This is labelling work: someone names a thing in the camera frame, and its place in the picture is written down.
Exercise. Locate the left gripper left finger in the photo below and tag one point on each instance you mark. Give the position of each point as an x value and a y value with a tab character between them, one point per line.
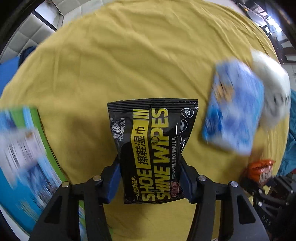
60	218

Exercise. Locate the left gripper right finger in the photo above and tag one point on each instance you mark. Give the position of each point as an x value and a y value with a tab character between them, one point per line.
238	218

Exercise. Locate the orange panda snack bag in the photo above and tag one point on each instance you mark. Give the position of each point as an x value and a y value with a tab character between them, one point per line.
260	171

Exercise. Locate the white NMAX pillow pack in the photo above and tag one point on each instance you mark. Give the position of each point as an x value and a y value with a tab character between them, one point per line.
277	93

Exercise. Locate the blue tissue pack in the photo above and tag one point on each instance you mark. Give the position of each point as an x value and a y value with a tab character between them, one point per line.
234	108

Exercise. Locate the black shoe wipes pack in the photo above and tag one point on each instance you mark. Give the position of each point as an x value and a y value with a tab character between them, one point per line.
150	135

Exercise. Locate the teal blue cloth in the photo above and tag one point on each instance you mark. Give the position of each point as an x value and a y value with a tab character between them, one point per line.
288	162

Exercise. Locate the cardboard box blue print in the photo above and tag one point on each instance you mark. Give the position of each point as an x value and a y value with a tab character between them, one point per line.
30	173

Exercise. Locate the dark wooden chair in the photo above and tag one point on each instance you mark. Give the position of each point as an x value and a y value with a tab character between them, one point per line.
285	55

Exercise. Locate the blue foam mat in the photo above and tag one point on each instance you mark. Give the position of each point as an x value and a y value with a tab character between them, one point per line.
7	71

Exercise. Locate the dark blue cloth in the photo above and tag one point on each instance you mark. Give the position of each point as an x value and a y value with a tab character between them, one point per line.
24	54

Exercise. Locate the yellow tablecloth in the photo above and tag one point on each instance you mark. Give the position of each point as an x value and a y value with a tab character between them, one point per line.
132	50

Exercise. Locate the white quilted seat cushion left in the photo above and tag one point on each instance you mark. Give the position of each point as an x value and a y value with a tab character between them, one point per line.
30	33

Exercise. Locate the white quilted seat cushion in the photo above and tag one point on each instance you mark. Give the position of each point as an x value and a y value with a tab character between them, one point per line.
74	9
30	33

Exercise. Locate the white quilted seat cushion right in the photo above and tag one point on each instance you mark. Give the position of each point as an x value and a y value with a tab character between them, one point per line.
74	9

